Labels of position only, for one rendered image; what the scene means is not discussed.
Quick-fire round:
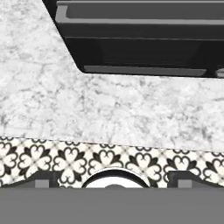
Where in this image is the white and black round object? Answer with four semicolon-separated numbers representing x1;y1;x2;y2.
80;167;151;189

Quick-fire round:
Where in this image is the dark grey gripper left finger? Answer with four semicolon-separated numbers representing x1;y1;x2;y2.
0;170;60;189

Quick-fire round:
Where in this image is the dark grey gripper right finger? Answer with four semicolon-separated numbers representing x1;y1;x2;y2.
166;170;224;189

